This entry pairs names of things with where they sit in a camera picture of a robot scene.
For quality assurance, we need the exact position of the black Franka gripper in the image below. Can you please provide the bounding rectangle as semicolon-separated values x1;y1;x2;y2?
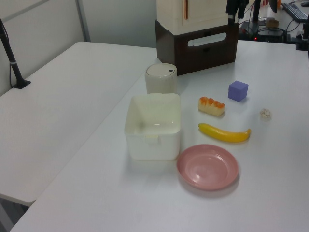
225;0;250;26

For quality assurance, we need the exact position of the beige push-lid trash can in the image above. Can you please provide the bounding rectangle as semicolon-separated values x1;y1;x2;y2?
144;63;178;95

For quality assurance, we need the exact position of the black monitor stand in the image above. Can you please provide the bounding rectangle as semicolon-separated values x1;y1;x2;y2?
241;0;267;34

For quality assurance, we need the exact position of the cream toy cabinet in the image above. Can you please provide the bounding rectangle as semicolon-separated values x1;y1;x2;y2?
156;0;240;34

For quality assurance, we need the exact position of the brown tape roll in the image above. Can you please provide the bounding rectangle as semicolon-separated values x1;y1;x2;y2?
265;18;280;28

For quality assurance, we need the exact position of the black electronics box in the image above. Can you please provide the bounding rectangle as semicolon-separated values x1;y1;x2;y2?
255;28;284;43

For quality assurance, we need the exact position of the dark brown drawer box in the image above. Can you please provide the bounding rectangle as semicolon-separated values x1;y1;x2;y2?
154;19;239;76

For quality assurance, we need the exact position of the black computer keyboard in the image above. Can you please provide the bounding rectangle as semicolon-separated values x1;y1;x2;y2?
281;2;309;20

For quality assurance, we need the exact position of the purple cube block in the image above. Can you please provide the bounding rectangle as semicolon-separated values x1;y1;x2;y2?
227;80;249;102

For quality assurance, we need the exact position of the toy bread with orange glaze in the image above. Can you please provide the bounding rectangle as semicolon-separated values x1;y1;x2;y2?
197;96;226;118

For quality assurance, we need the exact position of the small white crumpled object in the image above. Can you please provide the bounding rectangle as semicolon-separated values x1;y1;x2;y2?
259;108;272;121

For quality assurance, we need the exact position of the yellow toy banana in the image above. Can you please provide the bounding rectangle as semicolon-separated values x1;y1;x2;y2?
197;123;252;144

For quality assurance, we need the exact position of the white square storage box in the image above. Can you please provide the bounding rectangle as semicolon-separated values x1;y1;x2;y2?
124;92;182;161

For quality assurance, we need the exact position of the pink plastic plate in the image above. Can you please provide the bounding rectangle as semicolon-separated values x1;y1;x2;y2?
176;144;240;191

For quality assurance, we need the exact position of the black table clamp mount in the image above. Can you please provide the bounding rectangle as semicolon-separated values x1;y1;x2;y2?
287;21;309;51

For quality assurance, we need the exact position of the grey partition frame post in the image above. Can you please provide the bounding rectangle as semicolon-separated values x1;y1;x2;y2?
74;0;91;43

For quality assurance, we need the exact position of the black camera stand pole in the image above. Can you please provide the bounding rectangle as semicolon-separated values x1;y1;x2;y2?
0;17;31;89

